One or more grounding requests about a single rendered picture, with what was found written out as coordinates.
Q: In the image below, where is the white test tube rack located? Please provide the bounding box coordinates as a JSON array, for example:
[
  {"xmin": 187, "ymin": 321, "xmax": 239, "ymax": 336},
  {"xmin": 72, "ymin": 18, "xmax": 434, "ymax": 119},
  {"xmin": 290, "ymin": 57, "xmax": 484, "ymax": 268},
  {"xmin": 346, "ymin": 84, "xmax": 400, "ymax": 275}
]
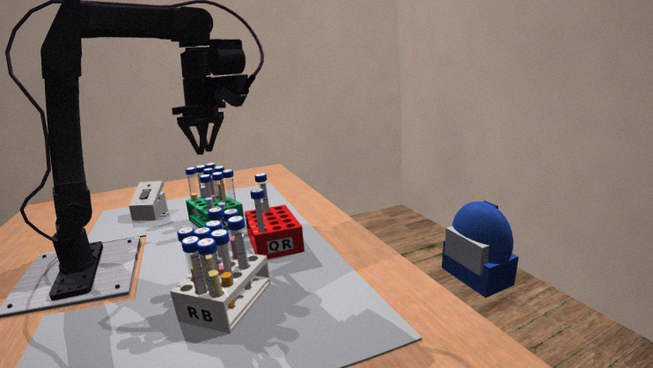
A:
[{"xmin": 170, "ymin": 251, "xmax": 271, "ymax": 334}]

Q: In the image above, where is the grey bench mat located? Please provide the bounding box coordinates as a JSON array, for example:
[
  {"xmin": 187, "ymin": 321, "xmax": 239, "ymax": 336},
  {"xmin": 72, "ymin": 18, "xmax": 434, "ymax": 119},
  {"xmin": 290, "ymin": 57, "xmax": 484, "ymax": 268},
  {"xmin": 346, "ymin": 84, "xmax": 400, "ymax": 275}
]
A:
[{"xmin": 16, "ymin": 183, "xmax": 422, "ymax": 368}]

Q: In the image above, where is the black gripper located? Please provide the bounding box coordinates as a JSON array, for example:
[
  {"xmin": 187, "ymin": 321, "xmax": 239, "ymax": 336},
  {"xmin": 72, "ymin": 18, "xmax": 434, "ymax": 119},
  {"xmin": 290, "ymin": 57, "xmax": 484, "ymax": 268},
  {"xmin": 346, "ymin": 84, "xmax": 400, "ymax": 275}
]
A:
[{"xmin": 172, "ymin": 76, "xmax": 226, "ymax": 155}]

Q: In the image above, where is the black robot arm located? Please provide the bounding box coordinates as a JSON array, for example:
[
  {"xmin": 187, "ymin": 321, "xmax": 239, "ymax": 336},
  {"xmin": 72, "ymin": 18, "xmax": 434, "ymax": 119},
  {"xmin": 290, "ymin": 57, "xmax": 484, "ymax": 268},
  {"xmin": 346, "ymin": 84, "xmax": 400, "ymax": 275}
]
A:
[{"xmin": 40, "ymin": 0, "xmax": 249, "ymax": 300}]

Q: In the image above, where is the green tube rack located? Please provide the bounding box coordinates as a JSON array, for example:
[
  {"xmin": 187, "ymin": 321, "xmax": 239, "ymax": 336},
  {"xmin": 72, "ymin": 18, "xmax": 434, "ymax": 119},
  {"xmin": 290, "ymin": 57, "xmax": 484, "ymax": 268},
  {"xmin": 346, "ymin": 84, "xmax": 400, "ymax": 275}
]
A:
[{"xmin": 186, "ymin": 196, "xmax": 244, "ymax": 231}]

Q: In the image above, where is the red tube rack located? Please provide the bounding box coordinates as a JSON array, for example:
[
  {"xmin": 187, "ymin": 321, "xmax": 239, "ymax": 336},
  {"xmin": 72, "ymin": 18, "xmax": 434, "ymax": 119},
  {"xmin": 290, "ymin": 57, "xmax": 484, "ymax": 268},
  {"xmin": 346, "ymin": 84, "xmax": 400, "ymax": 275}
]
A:
[{"xmin": 245, "ymin": 205, "xmax": 304, "ymax": 259}]

